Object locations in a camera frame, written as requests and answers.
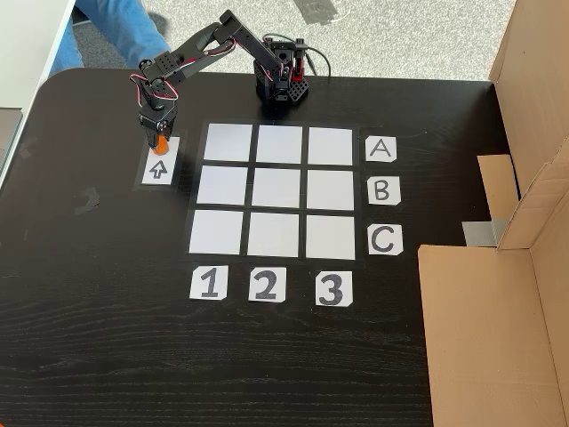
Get white nine-square grid sheet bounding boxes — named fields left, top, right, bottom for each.
left=184, top=119, right=368, bottom=263

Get white arrow paper sheet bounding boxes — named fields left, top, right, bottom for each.
left=140, top=134, right=181, bottom=186

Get clear tape scraps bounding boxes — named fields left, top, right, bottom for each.
left=73, top=186, right=102, bottom=217

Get person's leg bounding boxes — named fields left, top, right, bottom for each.
left=47, top=0, right=173, bottom=76

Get white desk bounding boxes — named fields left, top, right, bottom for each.
left=0, top=0, right=77, bottom=184

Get red black bar clamp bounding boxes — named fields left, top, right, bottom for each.
left=289, top=38, right=309, bottom=85

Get paper label number 1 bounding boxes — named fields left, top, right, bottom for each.
left=188, top=264, right=229, bottom=301

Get paper label number 2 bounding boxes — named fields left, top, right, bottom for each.
left=247, top=266, right=287, bottom=303

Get grey floor outlet plate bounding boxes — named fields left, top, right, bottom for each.
left=293, top=0, right=338, bottom=24

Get paper label letter A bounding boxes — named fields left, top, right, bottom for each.
left=365, top=136, right=398, bottom=163

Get paper label letter B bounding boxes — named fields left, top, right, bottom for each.
left=367, top=176, right=403, bottom=206

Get paper label number 3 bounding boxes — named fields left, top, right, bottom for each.
left=315, top=270, right=355, bottom=308

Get paper label letter C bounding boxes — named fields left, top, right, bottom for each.
left=367, top=223, right=405, bottom=256

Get brown cardboard box panel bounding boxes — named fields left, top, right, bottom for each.
left=476, top=0, right=569, bottom=223
left=417, top=135, right=569, bottom=427

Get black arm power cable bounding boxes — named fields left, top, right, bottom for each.
left=305, top=45, right=333, bottom=79

